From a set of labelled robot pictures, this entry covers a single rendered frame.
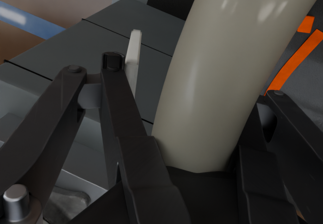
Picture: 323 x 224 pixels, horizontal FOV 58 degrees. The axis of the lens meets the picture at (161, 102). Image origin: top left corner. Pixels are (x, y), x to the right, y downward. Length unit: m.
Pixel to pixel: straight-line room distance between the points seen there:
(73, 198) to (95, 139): 0.11
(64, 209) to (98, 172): 0.09
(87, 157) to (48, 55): 0.26
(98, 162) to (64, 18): 0.98
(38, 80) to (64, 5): 0.84
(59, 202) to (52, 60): 0.30
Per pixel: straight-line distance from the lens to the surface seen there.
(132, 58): 0.16
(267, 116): 0.16
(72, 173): 0.54
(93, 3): 1.36
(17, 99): 0.61
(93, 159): 0.57
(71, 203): 0.56
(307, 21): 1.19
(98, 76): 0.16
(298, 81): 1.33
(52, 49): 0.73
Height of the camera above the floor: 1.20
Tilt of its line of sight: 57 degrees down
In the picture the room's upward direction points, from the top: 155 degrees counter-clockwise
